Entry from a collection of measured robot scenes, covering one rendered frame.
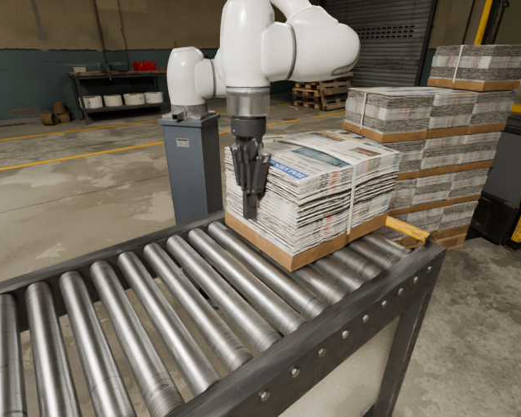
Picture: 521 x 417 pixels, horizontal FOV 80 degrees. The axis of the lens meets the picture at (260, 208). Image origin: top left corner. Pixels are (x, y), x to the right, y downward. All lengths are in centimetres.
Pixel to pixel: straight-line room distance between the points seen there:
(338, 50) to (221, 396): 64
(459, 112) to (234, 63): 162
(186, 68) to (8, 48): 635
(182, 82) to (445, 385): 167
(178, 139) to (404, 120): 114
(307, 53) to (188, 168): 92
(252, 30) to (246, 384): 58
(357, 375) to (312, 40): 134
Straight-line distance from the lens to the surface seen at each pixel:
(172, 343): 62
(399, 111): 178
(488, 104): 222
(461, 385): 173
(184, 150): 143
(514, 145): 285
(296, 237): 68
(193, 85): 138
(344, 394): 152
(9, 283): 90
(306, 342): 60
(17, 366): 71
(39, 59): 761
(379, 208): 92
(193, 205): 151
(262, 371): 56
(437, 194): 220
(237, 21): 63
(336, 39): 69
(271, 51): 63
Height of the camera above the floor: 126
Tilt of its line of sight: 27 degrees down
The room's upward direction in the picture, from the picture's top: straight up
